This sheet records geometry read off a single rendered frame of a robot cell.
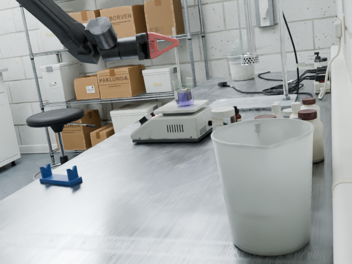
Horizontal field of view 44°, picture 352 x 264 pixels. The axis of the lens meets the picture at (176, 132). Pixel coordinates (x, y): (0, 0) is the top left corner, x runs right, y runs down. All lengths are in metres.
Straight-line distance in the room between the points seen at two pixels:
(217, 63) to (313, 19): 0.81
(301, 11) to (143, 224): 2.95
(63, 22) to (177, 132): 0.40
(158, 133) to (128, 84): 2.32
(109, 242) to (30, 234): 0.15
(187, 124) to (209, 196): 0.37
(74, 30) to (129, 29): 2.32
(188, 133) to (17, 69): 3.55
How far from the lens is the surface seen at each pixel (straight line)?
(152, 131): 1.15
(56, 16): 1.13
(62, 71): 3.77
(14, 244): 0.73
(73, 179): 0.94
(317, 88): 1.62
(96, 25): 1.11
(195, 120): 1.09
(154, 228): 0.67
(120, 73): 3.47
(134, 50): 1.14
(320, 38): 3.50
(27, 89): 4.51
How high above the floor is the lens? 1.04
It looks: 13 degrees down
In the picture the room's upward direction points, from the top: 8 degrees counter-clockwise
